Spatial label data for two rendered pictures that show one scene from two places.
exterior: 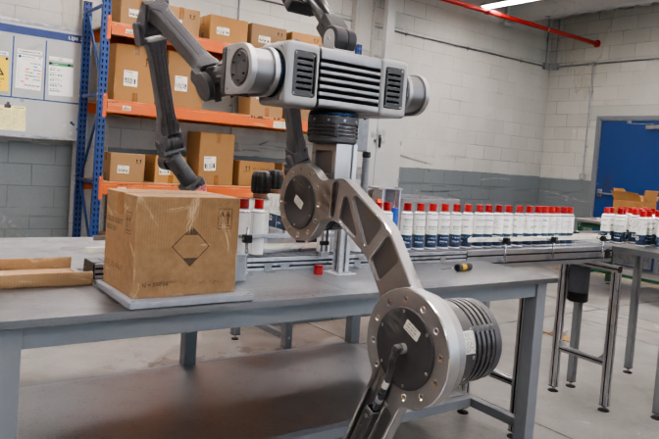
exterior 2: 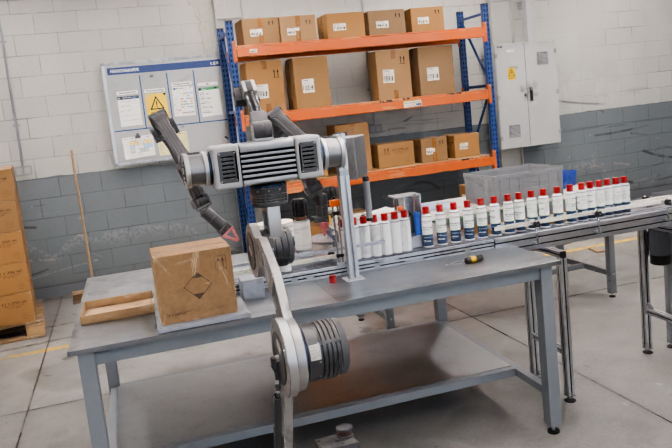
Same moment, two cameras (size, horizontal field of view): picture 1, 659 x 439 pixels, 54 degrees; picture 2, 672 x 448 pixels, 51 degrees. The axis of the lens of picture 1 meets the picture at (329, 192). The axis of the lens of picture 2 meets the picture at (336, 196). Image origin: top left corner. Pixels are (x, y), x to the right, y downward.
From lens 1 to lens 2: 128 cm
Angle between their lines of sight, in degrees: 20
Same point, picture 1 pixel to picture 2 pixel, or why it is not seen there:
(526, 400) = (546, 370)
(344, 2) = not seen: outside the picture
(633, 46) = not seen: outside the picture
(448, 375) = (290, 376)
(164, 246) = (178, 288)
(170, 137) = (198, 198)
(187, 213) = (190, 263)
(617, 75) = not seen: outside the picture
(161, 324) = (186, 340)
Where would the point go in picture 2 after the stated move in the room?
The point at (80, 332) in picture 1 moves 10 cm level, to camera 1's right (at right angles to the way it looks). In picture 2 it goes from (131, 351) to (154, 351)
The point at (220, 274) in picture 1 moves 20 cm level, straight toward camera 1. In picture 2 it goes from (224, 301) to (206, 317)
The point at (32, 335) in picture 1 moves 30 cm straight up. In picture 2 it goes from (101, 355) to (89, 279)
